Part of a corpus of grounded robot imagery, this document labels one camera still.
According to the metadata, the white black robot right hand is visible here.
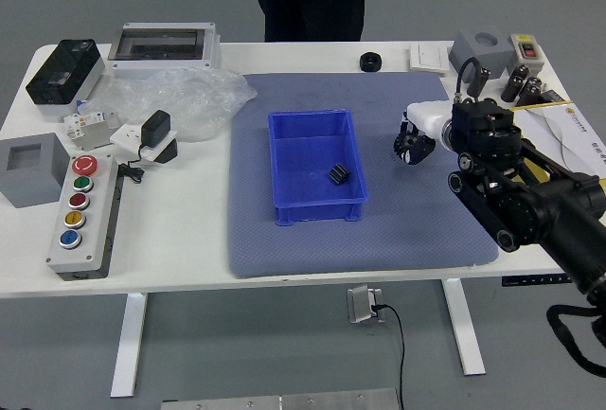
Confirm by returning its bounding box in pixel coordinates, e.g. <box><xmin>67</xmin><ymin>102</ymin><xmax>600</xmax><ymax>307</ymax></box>
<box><xmin>392</xmin><ymin>100</ymin><xmax>455</xmax><ymax>167</ymax></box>

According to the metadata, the big black gear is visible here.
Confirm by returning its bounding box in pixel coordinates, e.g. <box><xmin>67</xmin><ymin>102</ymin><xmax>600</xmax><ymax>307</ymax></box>
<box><xmin>396</xmin><ymin>134</ymin><xmax>430</xmax><ymax>165</ymax></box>

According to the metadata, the small black gear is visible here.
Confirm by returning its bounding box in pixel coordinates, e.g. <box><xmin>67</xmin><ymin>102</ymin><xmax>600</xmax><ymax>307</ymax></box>
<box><xmin>328</xmin><ymin>162</ymin><xmax>352</xmax><ymax>188</ymax></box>

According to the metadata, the black round nut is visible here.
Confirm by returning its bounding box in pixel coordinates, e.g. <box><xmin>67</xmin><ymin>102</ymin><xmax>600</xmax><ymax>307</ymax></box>
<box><xmin>358</xmin><ymin>52</ymin><xmax>383</xmax><ymax>73</ymax></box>

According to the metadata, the yellow white cardboard box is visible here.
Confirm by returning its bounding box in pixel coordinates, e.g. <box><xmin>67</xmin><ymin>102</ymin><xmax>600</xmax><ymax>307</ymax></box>
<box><xmin>510</xmin><ymin>99</ymin><xmax>606</xmax><ymax>182</ymax></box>

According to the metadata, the clear-lid grey distribution box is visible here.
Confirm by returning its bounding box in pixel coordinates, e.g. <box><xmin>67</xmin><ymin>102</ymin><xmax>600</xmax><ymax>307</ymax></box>
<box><xmin>107</xmin><ymin>22</ymin><xmax>223</xmax><ymax>80</ymax></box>

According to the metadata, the grey five-button control box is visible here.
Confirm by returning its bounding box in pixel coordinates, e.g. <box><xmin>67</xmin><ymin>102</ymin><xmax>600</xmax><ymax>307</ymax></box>
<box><xmin>45</xmin><ymin>153</ymin><xmax>126</xmax><ymax>282</ymax></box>

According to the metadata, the black box with white base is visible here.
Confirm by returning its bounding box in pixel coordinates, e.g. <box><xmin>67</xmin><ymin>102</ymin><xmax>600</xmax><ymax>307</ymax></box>
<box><xmin>25</xmin><ymin>39</ymin><xmax>106</xmax><ymax>121</ymax></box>

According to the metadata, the grey block with round hole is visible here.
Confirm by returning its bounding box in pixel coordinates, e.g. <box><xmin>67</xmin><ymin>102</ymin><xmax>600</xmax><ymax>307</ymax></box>
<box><xmin>447</xmin><ymin>29</ymin><xmax>516</xmax><ymax>84</ymax></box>

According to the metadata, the small black flat part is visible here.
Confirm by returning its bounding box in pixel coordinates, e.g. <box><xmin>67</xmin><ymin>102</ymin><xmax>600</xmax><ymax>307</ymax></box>
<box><xmin>539</xmin><ymin>90</ymin><xmax>572</xmax><ymax>108</ymax></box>

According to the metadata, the grey-blue foam mat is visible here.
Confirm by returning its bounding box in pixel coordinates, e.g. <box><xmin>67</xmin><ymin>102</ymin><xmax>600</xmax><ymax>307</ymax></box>
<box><xmin>226</xmin><ymin>71</ymin><xmax>500</xmax><ymax>279</ymax></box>

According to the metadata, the blue plastic bin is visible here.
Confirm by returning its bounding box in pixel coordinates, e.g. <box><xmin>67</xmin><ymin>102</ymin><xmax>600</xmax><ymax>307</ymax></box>
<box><xmin>267</xmin><ymin>108</ymin><xmax>370</xmax><ymax>228</ymax></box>

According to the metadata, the black table control panel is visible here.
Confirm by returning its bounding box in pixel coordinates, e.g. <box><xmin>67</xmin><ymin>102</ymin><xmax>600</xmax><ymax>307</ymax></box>
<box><xmin>501</xmin><ymin>273</ymin><xmax>574</xmax><ymax>287</ymax></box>

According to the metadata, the silver floor socket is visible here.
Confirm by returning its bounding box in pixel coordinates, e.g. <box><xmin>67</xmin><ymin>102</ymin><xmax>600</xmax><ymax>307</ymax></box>
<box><xmin>346</xmin><ymin>284</ymin><xmax>387</xmax><ymax>326</ymax></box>

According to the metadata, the white table leg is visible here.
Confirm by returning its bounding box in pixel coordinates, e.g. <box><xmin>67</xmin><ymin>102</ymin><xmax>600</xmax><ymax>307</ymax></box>
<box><xmin>109</xmin><ymin>292</ymin><xmax>150</xmax><ymax>400</ymax></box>
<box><xmin>441</xmin><ymin>278</ymin><xmax>488</xmax><ymax>377</ymax></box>

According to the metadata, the clear plastic bag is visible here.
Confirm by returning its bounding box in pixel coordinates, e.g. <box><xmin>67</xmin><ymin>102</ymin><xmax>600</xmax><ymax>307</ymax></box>
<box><xmin>80</xmin><ymin>66</ymin><xmax>258</xmax><ymax>144</ymax></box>

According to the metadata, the black block under socket plate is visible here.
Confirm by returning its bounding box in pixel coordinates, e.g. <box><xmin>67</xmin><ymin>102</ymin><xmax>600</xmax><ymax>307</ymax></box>
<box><xmin>154</xmin><ymin>137</ymin><xmax>179</xmax><ymax>166</ymax></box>

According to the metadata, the black power adapter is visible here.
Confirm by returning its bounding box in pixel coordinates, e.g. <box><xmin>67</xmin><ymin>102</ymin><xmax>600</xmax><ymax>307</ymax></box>
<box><xmin>136</xmin><ymin>109</ymin><xmax>172</xmax><ymax>151</ymax></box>

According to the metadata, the grey metal plate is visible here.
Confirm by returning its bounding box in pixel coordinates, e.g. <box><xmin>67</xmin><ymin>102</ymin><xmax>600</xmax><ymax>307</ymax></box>
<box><xmin>280</xmin><ymin>387</ymin><xmax>400</xmax><ymax>410</ymax></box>
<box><xmin>160</xmin><ymin>395</ymin><xmax>282</xmax><ymax>410</ymax></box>

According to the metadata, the white socket plate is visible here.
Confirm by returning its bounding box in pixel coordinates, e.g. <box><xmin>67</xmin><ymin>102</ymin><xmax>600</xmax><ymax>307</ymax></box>
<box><xmin>109</xmin><ymin>122</ymin><xmax>179</xmax><ymax>163</ymax></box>

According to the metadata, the white circuit breaker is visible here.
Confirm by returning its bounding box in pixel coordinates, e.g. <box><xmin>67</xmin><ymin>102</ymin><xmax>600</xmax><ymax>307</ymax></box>
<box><xmin>62</xmin><ymin>109</ymin><xmax>122</xmax><ymax>152</ymax></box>

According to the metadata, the grey block with square hole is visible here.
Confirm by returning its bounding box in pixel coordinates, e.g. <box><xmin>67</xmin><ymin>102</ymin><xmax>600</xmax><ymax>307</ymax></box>
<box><xmin>0</xmin><ymin>132</ymin><xmax>73</xmax><ymax>209</ymax></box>

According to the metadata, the white wall switch panel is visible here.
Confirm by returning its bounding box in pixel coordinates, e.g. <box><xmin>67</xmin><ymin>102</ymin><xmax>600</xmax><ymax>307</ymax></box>
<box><xmin>407</xmin><ymin>42</ymin><xmax>450</xmax><ymax>75</ymax></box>

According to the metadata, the grey two-button switch box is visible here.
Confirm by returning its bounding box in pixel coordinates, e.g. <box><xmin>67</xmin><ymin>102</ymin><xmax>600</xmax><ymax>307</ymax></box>
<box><xmin>508</xmin><ymin>33</ymin><xmax>545</xmax><ymax>76</ymax></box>

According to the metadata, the black floor cable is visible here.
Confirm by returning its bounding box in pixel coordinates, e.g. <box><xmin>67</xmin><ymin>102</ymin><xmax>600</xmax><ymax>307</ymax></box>
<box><xmin>372</xmin><ymin>303</ymin><xmax>406</xmax><ymax>410</ymax></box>

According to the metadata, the black adapter cord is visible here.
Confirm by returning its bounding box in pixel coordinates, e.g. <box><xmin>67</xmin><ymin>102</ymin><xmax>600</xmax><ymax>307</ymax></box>
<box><xmin>116</xmin><ymin>144</ymin><xmax>149</xmax><ymax>185</ymax></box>

